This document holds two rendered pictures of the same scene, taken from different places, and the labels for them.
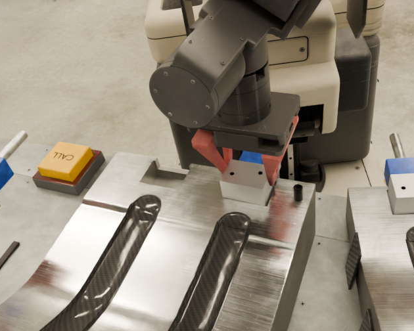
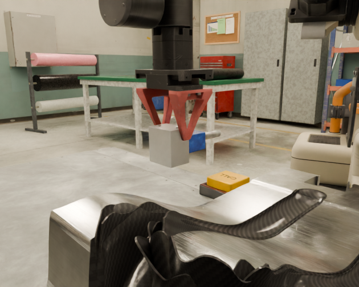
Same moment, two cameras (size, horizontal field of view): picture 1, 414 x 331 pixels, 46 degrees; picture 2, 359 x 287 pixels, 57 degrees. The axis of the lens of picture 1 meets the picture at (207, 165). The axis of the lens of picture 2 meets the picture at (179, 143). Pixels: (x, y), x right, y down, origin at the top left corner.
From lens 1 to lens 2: 28 cm
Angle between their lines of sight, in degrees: 33
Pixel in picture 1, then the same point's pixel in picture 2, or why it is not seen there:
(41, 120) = not seen: hidden behind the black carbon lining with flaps
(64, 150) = (229, 174)
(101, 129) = not seen: hidden behind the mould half
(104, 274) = (265, 222)
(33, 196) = (195, 197)
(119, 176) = (284, 176)
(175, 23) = (317, 151)
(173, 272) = (342, 236)
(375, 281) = not seen: outside the picture
